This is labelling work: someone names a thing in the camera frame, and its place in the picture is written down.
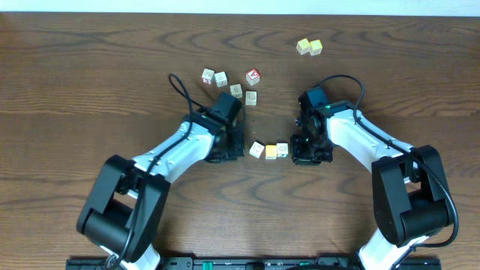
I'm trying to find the yellow K block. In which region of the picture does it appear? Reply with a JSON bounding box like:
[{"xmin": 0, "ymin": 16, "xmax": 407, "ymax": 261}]
[{"xmin": 265, "ymin": 145, "xmax": 278, "ymax": 160}]

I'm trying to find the cream block with brown print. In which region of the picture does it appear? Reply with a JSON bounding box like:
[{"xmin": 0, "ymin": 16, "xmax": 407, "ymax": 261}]
[{"xmin": 245, "ymin": 91, "xmax": 257, "ymax": 106}]

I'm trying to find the yellow block far corner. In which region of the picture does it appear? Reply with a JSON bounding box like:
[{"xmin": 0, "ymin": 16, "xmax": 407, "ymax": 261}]
[{"xmin": 309, "ymin": 40, "xmax": 323, "ymax": 56}]

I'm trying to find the cream block red side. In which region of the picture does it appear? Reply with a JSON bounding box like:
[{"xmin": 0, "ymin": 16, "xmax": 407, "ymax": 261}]
[{"xmin": 201, "ymin": 68, "xmax": 215, "ymax": 85}]

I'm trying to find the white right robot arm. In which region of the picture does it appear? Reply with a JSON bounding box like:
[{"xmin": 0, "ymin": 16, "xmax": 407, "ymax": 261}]
[{"xmin": 291, "ymin": 87, "xmax": 458, "ymax": 269}]

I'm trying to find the cream block near yellow block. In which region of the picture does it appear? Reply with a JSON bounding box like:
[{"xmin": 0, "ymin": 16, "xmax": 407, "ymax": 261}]
[{"xmin": 296, "ymin": 38, "xmax": 311, "ymax": 55}]

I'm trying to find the cream block letter print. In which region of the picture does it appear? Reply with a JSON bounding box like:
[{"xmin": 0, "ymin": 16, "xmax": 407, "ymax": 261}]
[{"xmin": 214, "ymin": 71, "xmax": 228, "ymax": 87}]

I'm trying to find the yellow M airplane block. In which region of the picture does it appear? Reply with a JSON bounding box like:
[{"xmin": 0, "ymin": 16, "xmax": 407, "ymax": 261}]
[{"xmin": 276, "ymin": 142, "xmax": 289, "ymax": 158}]

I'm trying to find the cream block animal print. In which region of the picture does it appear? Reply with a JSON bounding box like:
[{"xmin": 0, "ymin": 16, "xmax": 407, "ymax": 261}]
[{"xmin": 229, "ymin": 84, "xmax": 243, "ymax": 99}]

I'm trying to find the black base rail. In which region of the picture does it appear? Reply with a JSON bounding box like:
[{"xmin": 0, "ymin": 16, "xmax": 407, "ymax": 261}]
[{"xmin": 65, "ymin": 256, "xmax": 442, "ymax": 270}]

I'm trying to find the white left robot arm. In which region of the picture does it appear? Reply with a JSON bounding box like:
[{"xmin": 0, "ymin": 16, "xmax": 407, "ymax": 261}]
[{"xmin": 76, "ymin": 93, "xmax": 244, "ymax": 269}]

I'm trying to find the red A block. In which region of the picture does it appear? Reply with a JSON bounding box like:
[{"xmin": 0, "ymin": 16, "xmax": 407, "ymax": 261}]
[{"xmin": 246, "ymin": 68, "xmax": 261, "ymax": 86}]

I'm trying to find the green Z cat block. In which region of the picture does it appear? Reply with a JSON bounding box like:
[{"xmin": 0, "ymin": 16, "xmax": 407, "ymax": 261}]
[{"xmin": 249, "ymin": 141, "xmax": 265, "ymax": 159}]

